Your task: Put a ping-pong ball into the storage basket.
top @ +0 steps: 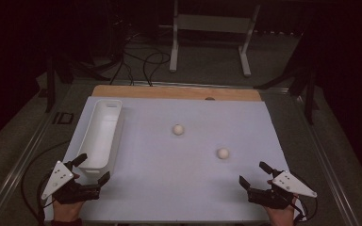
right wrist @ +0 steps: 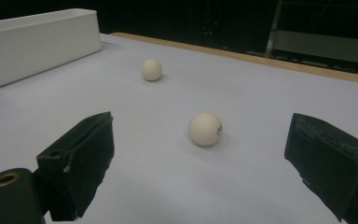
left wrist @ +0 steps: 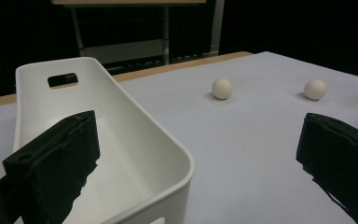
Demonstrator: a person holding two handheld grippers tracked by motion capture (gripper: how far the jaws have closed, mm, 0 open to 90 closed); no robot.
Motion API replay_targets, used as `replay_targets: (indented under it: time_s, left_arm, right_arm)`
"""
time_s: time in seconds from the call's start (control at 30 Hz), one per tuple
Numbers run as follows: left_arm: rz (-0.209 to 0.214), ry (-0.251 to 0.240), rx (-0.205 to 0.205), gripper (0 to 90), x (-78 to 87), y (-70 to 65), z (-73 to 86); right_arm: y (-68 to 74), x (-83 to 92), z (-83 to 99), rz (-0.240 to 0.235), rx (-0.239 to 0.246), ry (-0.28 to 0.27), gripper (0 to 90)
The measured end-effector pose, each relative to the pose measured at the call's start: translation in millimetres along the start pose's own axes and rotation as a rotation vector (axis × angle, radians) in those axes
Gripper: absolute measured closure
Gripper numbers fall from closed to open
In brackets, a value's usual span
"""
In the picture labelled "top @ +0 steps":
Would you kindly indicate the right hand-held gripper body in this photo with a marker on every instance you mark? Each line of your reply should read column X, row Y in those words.
column 290, row 185

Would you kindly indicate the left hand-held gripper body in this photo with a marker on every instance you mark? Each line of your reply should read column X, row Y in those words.
column 59, row 177

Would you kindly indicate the white plastic bin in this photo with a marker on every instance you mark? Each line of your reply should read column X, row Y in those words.
column 102, row 138

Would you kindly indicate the white ball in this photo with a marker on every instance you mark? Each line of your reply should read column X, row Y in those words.
column 222, row 153
column 178, row 129

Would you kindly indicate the person's right hand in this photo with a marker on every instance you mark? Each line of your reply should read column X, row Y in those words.
column 281, row 217

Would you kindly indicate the person's left hand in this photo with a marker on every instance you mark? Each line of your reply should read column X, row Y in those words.
column 67, row 212

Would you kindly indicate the white table mat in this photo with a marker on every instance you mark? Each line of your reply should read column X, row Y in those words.
column 169, row 179

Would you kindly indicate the black floor stand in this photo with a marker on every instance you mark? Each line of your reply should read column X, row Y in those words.
column 309, row 100
column 50, row 91

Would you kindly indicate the white metal stand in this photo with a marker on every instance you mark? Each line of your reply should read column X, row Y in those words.
column 213, row 23

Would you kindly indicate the black rectangular floor bracket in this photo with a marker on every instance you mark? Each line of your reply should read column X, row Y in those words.
column 62, row 118

